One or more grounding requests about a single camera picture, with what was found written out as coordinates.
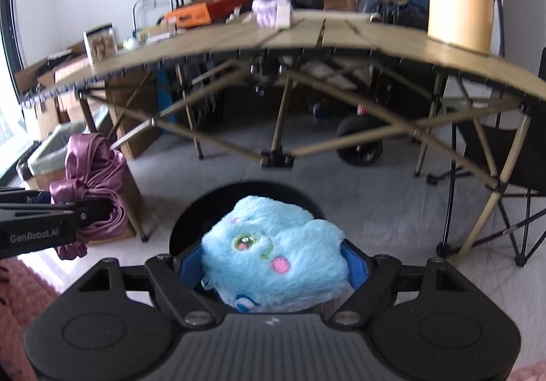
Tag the clear jar of nuts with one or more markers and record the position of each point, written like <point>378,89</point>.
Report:
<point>101,46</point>

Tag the yellow green small box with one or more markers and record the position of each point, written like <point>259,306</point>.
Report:
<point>158,34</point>

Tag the tall brown cardboard box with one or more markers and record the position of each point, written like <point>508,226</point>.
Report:
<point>128,125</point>

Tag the white metal frame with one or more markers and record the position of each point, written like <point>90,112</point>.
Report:
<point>136,9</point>

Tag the tan folding table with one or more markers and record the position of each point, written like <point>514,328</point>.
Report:
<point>384,39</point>

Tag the orange cardboard box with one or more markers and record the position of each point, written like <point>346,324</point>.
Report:
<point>192,16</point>

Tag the blue plush toy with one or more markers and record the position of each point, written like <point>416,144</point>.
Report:
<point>264,248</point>

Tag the purple satin cloth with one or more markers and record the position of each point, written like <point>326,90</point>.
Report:
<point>94,167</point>

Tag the black folding chair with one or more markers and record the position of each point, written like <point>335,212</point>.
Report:
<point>503,159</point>

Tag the white foam block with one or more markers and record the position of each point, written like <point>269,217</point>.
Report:
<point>285,16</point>

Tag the green white small toy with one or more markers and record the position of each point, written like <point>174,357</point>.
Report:
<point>131,43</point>

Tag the blue flat board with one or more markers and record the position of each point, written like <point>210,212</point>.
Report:
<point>166,95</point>

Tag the red can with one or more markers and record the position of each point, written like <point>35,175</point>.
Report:
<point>361,110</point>

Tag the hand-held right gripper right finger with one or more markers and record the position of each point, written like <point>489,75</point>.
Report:
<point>356,270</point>

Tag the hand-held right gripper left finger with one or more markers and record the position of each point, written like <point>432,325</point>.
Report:
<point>190,270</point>

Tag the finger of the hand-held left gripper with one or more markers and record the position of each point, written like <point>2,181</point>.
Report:
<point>85,212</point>
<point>40,197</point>

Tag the black window frame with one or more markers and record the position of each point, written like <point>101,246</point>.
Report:
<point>8,22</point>

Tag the purple fuzzy cuff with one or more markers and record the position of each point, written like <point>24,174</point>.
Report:
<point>266,9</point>

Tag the green plastic liner bag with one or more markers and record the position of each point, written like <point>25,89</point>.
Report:
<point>47,150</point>

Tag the large cardboard box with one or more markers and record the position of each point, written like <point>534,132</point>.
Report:
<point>130,193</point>

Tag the black bag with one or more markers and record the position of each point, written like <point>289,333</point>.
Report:
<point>207,95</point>

